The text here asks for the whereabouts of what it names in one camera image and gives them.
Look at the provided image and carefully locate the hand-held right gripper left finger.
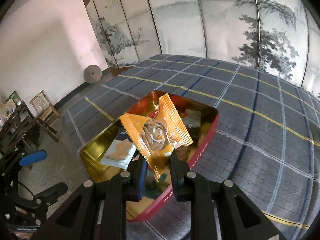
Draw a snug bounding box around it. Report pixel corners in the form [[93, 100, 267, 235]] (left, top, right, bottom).
[[32, 155, 148, 240]]

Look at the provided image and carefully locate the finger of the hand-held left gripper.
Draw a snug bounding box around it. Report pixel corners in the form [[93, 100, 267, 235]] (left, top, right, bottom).
[[10, 149, 48, 170], [35, 182, 68, 209]]

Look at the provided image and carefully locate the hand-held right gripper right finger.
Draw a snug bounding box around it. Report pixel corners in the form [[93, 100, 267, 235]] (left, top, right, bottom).
[[169, 153, 288, 240]]

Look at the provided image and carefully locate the navy and white cracker packet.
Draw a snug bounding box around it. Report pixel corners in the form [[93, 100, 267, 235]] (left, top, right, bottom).
[[101, 132, 137, 169]]

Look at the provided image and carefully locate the red and gold tin box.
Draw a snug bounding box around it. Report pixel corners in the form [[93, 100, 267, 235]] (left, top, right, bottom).
[[80, 90, 220, 223]]

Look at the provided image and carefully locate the orange snack packet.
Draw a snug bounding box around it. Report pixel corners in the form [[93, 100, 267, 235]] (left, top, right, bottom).
[[119, 93, 193, 182]]

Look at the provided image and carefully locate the clear blue candy packet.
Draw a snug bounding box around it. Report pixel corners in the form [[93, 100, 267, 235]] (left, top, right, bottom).
[[145, 172, 173, 198]]

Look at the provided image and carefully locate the dark wooden rack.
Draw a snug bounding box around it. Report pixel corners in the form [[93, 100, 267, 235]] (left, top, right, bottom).
[[0, 91, 40, 160]]

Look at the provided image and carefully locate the dark brown snack packet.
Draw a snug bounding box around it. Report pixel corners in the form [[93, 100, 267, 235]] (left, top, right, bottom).
[[180, 108, 203, 132]]

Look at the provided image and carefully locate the round stone disc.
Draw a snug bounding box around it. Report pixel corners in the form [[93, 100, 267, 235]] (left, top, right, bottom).
[[84, 65, 102, 83]]

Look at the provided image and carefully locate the painted folding screen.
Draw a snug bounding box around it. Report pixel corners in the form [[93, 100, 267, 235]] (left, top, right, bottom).
[[82, 0, 320, 98]]

